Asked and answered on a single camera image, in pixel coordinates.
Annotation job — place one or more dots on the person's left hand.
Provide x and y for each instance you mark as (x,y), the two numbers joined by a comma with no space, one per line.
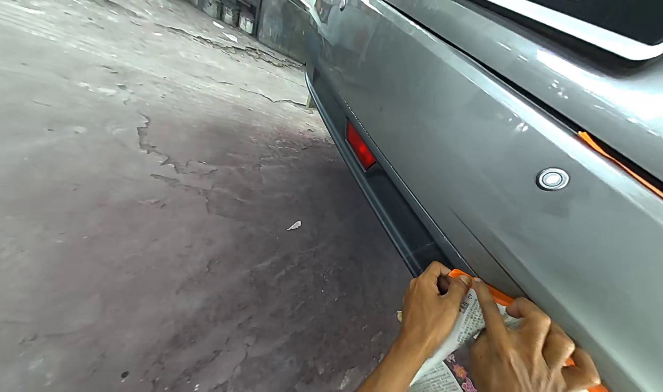
(427,313)

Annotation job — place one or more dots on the dark rack with containers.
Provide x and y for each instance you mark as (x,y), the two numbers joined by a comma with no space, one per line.
(229,13)

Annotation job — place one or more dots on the orange tape strip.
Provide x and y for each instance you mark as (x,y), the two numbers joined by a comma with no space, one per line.
(628,167)

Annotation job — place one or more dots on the person's right ring finger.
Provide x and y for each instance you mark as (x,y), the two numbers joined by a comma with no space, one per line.
(559,344)

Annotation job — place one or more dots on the person's left index finger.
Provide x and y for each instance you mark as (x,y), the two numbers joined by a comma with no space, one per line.
(429,273)

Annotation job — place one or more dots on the red bumper reflector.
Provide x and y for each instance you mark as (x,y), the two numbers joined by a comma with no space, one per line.
(360,146)

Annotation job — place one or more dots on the grey metal panel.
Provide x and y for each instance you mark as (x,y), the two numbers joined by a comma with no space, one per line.
(282,30)

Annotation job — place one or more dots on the printed newspaper sheet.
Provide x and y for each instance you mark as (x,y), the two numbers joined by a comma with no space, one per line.
(467,325)

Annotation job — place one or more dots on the black lower bumper trim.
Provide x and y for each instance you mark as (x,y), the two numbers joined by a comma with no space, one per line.
(388,218)

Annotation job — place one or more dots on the person's right middle finger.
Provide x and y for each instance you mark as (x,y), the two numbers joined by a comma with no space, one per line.
(532,314)

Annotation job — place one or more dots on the silver grey car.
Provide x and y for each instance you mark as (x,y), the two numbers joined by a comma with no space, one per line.
(451,125)

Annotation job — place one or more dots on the small white scrap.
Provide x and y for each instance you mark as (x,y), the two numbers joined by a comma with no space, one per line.
(294,225)

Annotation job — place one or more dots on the person's right hand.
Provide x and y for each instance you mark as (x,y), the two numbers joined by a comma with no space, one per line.
(519,356)

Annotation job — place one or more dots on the round parking sensor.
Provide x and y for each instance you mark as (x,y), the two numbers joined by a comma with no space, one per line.
(552,179)

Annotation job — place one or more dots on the person's right little finger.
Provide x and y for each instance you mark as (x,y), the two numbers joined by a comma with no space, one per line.
(583,371)

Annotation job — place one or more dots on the person's left thumb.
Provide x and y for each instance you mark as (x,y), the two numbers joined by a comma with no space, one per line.
(458,288)

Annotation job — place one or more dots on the person's left forearm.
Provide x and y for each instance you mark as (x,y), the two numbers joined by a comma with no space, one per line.
(394,370)

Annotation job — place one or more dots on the person's right index finger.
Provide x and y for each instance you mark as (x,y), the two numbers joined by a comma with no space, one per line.
(489,309)

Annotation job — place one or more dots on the orange masking tape with newspaper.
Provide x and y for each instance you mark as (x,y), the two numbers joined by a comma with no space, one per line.
(499,297)

